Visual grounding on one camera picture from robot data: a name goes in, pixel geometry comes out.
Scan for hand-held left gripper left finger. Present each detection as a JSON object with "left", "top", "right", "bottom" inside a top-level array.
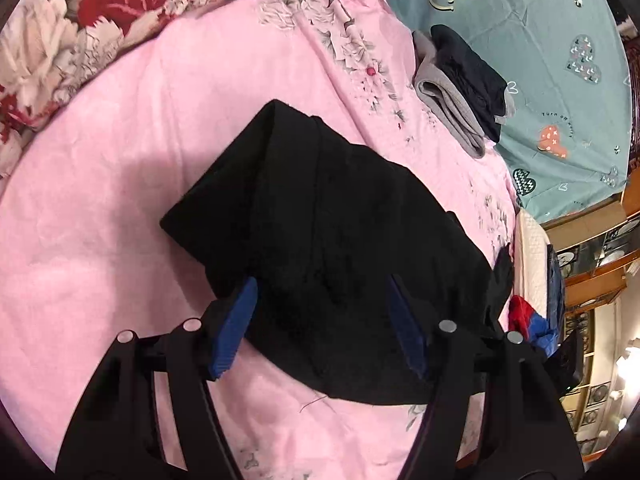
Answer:
[{"left": 56, "top": 277, "right": 259, "bottom": 480}]

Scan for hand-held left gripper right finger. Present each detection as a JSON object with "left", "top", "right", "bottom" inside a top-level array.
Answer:
[{"left": 387, "top": 275, "right": 586, "bottom": 480}]

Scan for black pants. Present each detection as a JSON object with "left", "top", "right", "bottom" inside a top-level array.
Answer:
[{"left": 160, "top": 99, "right": 515, "bottom": 405}]

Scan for red and blue garment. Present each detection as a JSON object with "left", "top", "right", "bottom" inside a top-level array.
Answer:
[{"left": 508, "top": 295, "right": 557, "bottom": 356}]

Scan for white quilted mattress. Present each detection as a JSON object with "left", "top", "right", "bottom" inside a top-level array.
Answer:
[{"left": 515, "top": 208, "right": 556, "bottom": 311}]

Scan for pink floral bed sheet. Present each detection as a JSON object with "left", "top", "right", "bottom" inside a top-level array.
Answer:
[{"left": 0, "top": 0, "right": 521, "bottom": 480}]

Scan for wooden cabinet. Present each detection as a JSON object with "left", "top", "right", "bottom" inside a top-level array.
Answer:
[{"left": 542, "top": 160, "right": 640, "bottom": 461}]

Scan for grey folded garment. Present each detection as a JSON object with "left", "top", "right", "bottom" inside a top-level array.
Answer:
[{"left": 412, "top": 29, "right": 517, "bottom": 159}]

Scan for dark navy folded garment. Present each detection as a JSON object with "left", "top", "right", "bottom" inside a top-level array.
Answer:
[{"left": 430, "top": 24, "right": 509, "bottom": 144}]

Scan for teal heart print blanket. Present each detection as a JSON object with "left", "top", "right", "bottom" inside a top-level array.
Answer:
[{"left": 372, "top": 0, "right": 632, "bottom": 223}]

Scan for red rose floral quilt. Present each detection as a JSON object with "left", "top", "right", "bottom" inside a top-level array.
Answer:
[{"left": 0, "top": 0, "right": 321, "bottom": 181}]

